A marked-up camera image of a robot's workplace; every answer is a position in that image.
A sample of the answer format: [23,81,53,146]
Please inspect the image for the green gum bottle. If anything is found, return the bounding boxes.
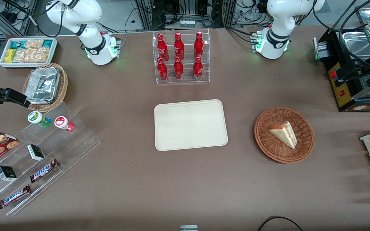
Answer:
[28,111,51,128]

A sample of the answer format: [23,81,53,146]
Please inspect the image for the stainless steel tray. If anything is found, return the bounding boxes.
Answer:
[342,31,370,61]

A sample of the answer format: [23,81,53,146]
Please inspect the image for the red gum bottle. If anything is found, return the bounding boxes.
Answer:
[54,116,75,132]

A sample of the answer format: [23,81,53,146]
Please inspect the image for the beige plastic tray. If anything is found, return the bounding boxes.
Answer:
[154,99,229,151]

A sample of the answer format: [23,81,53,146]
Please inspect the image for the black machine with yellow panel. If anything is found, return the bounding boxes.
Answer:
[313,28,370,112]

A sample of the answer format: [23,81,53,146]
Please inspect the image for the stack of foil trays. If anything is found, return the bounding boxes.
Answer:
[24,67,60,105]

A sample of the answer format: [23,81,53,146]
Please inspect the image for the yellow snack pack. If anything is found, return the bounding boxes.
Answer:
[4,49,17,63]

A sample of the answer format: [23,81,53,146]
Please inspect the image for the clear rice cracker pack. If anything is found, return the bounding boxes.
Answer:
[31,47,50,63]
[24,39,44,50]
[12,48,33,63]

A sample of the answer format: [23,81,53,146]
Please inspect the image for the light wicker basket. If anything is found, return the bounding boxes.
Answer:
[22,63,68,113]

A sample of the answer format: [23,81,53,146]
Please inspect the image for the small black box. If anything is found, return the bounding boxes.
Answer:
[0,166,17,182]
[27,144,45,161]

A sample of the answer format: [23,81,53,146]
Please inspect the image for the white plastic snack bin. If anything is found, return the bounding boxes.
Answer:
[0,37,58,69]

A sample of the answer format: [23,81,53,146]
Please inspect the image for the clear acrylic stepped display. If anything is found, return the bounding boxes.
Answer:
[0,102,101,216]

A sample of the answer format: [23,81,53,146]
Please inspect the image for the Snickers bar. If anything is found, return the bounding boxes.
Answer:
[30,159,60,183]
[0,185,32,210]

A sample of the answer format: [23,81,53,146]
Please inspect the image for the wrapped triangle sandwich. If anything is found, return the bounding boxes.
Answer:
[268,121,298,150]

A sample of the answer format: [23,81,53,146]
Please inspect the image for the brown wicker basket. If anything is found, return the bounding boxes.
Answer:
[254,107,315,164]

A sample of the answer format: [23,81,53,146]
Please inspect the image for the red cola bottle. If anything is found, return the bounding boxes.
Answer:
[174,32,185,61]
[173,56,184,80]
[157,57,169,82]
[194,31,204,59]
[193,56,204,81]
[157,34,170,62]

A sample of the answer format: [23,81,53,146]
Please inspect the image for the clear acrylic bottle rack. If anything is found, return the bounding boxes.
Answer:
[152,29,210,84]

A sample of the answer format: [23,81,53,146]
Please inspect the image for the black cable loop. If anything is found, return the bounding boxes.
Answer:
[257,216,304,231]

